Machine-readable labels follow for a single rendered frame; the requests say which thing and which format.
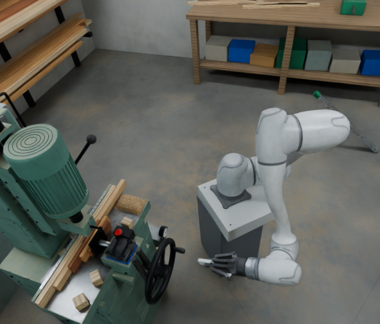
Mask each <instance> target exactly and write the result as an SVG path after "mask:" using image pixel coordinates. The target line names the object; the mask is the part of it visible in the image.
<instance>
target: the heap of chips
mask: <svg viewBox="0 0 380 324"><path fill-rule="evenodd" d="M146 202H147V200H144V199H140V198H139V197H135V196H131V195H124V194H122V196H121V197H120V198H119V200H118V202H117V203H116V205H115V207H114V208H115V209H117V210H122V211H125V212H129V213H133V214H136V215H140V213H141V211H142V209H143V207H144V205H145V203H146Z"/></svg>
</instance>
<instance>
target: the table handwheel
mask: <svg viewBox="0 0 380 324"><path fill-rule="evenodd" d="M168 245H170V258H169V262H168V265H166V264H164V261H165V248H166V247H167V246H168ZM175 246H176V243H175V241H174V239H172V238H166V239H165V240H164V241H163V242H162V243H161V244H160V245H159V247H158V248H157V250H156V252H155V254H154V256H153V258H152V261H151V263H150V264H149V265H148V266H146V265H145V264H144V263H143V265H142V266H143V268H144V269H145V270H147V271H148V273H147V278H146V282H145V300H146V302H147V303H148V304H149V305H154V304H156V303H157V302H158V301H159V300H160V299H161V297H162V295H163V293H164V292H165V290H166V288H167V285H168V283H169V280H170V277H171V274H172V271H173V268H174V262H175V258H176V251H174V250H173V247H175ZM160 257H161V261H160V262H159V259H160ZM158 262H159V263H158ZM154 275H155V276H157V277H156V280H155V282H154V285H153V287H152V282H153V278H154ZM160 278H164V279H163V282H162V284H161V287H160V288H159V290H158V292H157V293H156V295H155V296H154V297H153V295H154V292H155V290H156V287H157V285H158V283H159V280H160Z"/></svg>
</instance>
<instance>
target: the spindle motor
mask: <svg viewBox="0 0 380 324"><path fill-rule="evenodd" d="M3 156H4V158H5V159H6V160H7V162H8V164H9V165H10V166H11V167H12V169H13V170H14V172H15V173H16V174H17V176H18V177H19V179H20V180H21V181H22V182H23V184H24V185H25V187H26V188H27V189H28V191H29V192H30V193H31V195H32V196H33V198H34V199H35V200H36V202H37V204H38V205H39V206H40V207H41V209H42V210H43V212H44V213H45V214H46V215H47V216H48V217H50V218H52V219H65V218H68V217H70V216H73V215H74V214H76V213H78V212H79V211H80V210H81V209H82V208H83V207H84V206H85V205H86V203H87V201H88V199H89V190H88V189H87V186H86V184H85V182H84V180H83V179H82V176H81V175H80V172H79V171H78V168H77V166H76V164H75V162H74V161H73V158H72V157H71V154H70V153H69V150H68V148H67V146H66V144H65V142H64V140H63V138H62V136H61V134H60V132H59V131H58V130H57V129H56V128H54V127H52V126H51V125H46V124H37V125H31V126H28V127H25V128H23V129H21V130H19V131H17V132H16V133H14V134H12V135H11V136H10V137H9V138H8V139H7V141H6V142H5V144H4V147H3Z"/></svg>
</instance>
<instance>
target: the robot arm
mask: <svg viewBox="0 0 380 324"><path fill-rule="evenodd" d="M349 132H350V123H349V121H348V119H347V117H346V116H345V115H343V114H342V113H341V112H338V111H333V110H328V109H323V110H314V111H305V112H299V113H297V114H291V115H287V114H286V112H285V111H284V110H282V109H279V108H270V109H266V110H264V111H262V113H261V115H260V116H259V119H258V122H257V128H256V134H255V149H256V153H257V156H254V157H249V158H247V157H244V156H243V155H241V154H238V153H229V154H226V155H225V156H224V157H223V158H222V159H221V161H220V163H219V166H218V169H217V184H214V185H211V186H210V190H211V191H212V192H213V193H214V194H215V195H216V197H217V198H218V200H219V201H220V202H221V204H222V207H223V208H224V209H228V208H229V207H230V206H233V205H234V204H237V203H240V202H242V201H245V200H248V199H251V194H250V193H248V191H247V190H246V189H247V188H249V187H250V186H255V185H263V186H264V192H265V196H266V201H267V204H268V206H269V208H270V210H271V213H272V214H273V217H274V218H275V220H276V233H274V234H273V235H272V239H271V246H270V254H269V255H268V256H267V257H266V258H255V257H249V258H239V257H238V256H237V254H236V252H235V251H234V252H231V253H225V254H219V255H215V257H214V258H206V259H202V258H198V262H199V264H201V265H205V267H211V268H210V269H211V270H212V272H213V273H216V274H218V275H221V276H223V277H225V278H227V280H230V278H231V277H232V276H236V275H238V276H245V277H247V278H248V279H250V280H258V281H263V282H265V283H267V284H271V285H279V286H292V285H298V284H299V282H300V280H301V277H302V269H301V267H300V265H299V264H297V263H296V262H295V260H296V257H297V254H298V248H299V245H298V241H297V239H296V236H295V235H294V234H293V233H291V227H290V222H289V217H288V214H287V210H286V208H285V204H284V199H283V195H282V185H283V180H284V179H286V178H287V177H289V175H290V174H291V170H292V165H291V164H292V163H294V162H295V161H296V160H298V159H300V158H301V157H302V156H304V155H311V154H315V153H317V152H321V151H323V150H327V149H329V148H332V147H336V146H337V145H339V144H341V143H342V142H344V141H345V140H346V139H347V137H348V135H349ZM227 258H231V259H227ZM225 259H226V260H225ZM223 264H225V265H223ZM219 269H222V270H226V271H229V272H230V274H229V273H227V274H226V273H225V272H223V271H220V270H219Z"/></svg>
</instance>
